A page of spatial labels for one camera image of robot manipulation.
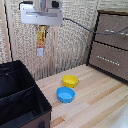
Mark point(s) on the brown drawer cabinet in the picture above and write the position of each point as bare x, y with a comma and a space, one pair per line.
110, 46

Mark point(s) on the red yellow cereal bar box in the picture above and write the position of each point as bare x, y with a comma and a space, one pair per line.
41, 40

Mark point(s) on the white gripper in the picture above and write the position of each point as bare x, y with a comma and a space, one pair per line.
41, 16

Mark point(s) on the beige woven folding screen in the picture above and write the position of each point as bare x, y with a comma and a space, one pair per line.
71, 50

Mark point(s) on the blue plastic bowl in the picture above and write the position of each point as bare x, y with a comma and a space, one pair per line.
65, 94

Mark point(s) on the yellow plastic bowl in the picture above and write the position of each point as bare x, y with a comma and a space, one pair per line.
70, 81

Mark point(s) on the black fabric storage bin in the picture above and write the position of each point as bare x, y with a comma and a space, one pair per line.
18, 96

